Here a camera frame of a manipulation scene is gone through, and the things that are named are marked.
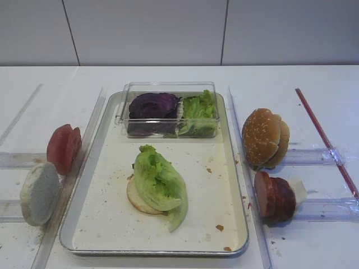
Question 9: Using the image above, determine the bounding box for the right clear acrylic rail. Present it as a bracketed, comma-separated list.
[227, 86, 273, 268]

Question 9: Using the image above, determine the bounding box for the clear plastic container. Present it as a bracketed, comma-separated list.
[116, 82, 219, 138]

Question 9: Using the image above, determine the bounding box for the green lettuce in container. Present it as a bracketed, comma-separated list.
[178, 90, 217, 137]

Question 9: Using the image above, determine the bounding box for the tomato slice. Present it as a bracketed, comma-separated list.
[47, 124, 72, 175]
[66, 127, 82, 170]

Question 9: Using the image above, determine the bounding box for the clear acrylic rail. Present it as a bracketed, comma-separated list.
[227, 86, 273, 268]
[31, 89, 106, 268]

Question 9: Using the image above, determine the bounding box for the purple cabbage leaf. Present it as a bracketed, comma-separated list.
[127, 92, 180, 137]

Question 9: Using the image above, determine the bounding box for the white cheese slice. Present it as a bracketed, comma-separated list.
[288, 177, 307, 206]

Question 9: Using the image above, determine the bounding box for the front meat slice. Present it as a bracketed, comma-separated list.
[254, 171, 275, 217]

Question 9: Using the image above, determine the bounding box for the rear bun half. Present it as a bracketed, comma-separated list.
[264, 121, 290, 169]

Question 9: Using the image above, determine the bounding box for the red straw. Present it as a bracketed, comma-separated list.
[295, 88, 358, 199]

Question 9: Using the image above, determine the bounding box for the green lettuce leaf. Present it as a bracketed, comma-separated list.
[133, 145, 188, 232]

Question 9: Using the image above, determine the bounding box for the meat slice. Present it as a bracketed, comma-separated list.
[254, 171, 275, 217]
[266, 178, 296, 224]

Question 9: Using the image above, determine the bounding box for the left clear acrylic rail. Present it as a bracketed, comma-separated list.
[31, 89, 106, 268]

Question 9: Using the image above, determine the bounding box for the metal baking tray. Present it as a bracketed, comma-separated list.
[59, 92, 249, 256]

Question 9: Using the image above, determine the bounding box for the bottom bun slice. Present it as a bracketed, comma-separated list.
[126, 177, 167, 215]

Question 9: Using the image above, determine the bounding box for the rear meat slice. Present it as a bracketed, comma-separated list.
[266, 178, 296, 224]

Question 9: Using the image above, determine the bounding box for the grey-white bread slice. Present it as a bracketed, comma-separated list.
[20, 162, 60, 226]

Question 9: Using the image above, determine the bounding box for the sesame top bun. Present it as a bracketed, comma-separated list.
[242, 108, 280, 166]

